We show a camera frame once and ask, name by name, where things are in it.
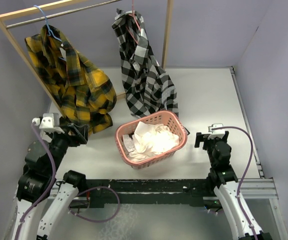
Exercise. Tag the white clothes in basket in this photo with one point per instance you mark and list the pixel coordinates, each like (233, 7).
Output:
(149, 140)

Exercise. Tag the black base bar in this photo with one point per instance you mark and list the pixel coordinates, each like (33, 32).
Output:
(190, 192)

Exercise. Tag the yellow plaid shirt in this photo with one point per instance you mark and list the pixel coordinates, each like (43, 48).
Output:
(83, 91)

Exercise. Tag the pink wire hanger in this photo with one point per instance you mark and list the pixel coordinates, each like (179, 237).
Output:
(132, 14)

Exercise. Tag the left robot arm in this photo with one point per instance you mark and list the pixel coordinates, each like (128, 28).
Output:
(34, 186)

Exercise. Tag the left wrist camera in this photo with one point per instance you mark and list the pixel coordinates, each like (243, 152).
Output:
(48, 123)

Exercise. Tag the wooden clothes rack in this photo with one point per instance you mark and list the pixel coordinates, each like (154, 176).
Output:
(58, 4)

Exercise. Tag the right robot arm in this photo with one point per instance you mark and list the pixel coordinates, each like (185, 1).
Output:
(227, 188)

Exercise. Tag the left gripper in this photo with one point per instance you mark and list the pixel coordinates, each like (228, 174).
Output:
(81, 132)

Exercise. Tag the black white checkered shirt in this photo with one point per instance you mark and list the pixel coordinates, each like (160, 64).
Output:
(148, 87)

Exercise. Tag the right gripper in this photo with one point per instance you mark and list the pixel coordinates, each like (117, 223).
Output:
(203, 138)

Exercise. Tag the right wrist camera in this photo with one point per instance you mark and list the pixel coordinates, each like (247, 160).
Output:
(216, 131)

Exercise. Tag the aluminium rail frame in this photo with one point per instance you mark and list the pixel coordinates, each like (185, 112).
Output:
(272, 197)

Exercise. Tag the blue wire hanger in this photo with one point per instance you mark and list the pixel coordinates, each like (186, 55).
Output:
(51, 34)

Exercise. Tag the pink laundry basket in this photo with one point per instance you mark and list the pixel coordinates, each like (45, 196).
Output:
(165, 117)

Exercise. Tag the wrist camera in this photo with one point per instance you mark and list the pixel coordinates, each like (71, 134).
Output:
(216, 131)
(48, 123)

